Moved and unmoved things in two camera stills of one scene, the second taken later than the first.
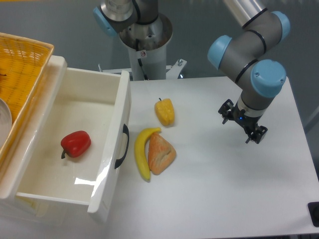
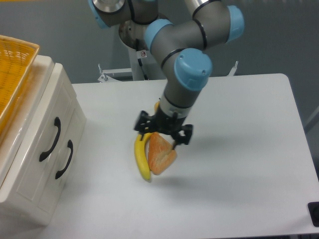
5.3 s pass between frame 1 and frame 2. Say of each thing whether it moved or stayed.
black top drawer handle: moved
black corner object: stayed
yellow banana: stayed
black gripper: moved
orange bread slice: stayed
